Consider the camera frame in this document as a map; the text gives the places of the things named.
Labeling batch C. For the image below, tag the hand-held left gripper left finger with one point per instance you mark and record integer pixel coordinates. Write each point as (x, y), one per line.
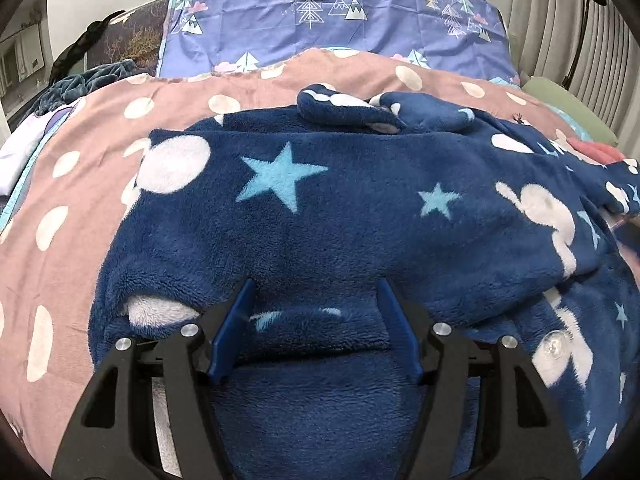
(234, 327)

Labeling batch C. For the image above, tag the coral pink cloth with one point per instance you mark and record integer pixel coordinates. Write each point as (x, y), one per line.
(597, 151)

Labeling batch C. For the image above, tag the black floor lamp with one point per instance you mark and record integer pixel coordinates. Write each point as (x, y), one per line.
(580, 35)

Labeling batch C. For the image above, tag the dark teal fleece blanket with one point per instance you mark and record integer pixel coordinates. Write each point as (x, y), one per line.
(85, 87)

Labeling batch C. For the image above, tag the green cushion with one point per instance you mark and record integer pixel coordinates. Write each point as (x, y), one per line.
(575, 110)

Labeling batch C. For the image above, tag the white lavender cloth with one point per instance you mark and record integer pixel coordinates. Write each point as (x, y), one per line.
(30, 145)

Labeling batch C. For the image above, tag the grey pleated curtain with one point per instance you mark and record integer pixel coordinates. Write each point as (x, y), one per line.
(555, 25)

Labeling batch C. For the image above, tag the navy star-print fleece garment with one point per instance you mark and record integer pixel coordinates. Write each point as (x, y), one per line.
(350, 220)

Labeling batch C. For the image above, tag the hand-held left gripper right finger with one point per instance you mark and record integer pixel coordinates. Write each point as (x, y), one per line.
(397, 327)

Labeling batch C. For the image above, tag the blue tree-print pillow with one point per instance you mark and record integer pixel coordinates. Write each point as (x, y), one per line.
(380, 25)

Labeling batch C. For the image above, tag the pink polka-dot blanket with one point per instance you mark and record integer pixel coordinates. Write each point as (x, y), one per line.
(90, 270)

